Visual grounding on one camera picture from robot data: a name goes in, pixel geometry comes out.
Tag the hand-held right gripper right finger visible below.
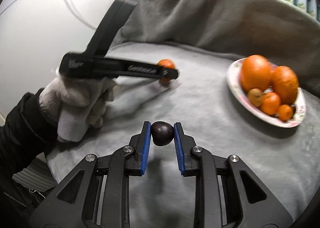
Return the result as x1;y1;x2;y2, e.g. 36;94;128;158
174;122;294;228

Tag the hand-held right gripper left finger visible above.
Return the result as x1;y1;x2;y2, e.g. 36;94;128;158
29;121;152;228

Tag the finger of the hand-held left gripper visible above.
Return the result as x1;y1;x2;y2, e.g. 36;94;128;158
117;59;179;81

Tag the dark purple plum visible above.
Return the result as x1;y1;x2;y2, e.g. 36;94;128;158
150;121;175;147

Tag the small mandarin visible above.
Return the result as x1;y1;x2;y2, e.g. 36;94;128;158
260;92;282;116
278;104;295;122
157;59;175;86

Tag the white floral plate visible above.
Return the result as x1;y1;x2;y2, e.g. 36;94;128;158
226;58;307;129

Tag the large orange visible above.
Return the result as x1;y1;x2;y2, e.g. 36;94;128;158
240;55;272;94

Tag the person's left forearm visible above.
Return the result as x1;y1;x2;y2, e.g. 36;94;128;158
0;88;62;178

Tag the person's left hand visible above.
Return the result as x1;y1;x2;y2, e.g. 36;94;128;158
39;74;118;143

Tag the grey plush bed sheet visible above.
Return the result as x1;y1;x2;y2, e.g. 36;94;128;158
45;41;315;228

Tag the grey plush quilt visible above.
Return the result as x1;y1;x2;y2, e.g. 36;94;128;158
114;0;320;86

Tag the small yellow-brown fruit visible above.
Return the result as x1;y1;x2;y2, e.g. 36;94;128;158
247;88;263;108

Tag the medium orange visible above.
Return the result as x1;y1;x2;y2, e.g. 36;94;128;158
272;66;300;105

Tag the person's black jacket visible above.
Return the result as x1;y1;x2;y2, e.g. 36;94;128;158
4;180;58;220

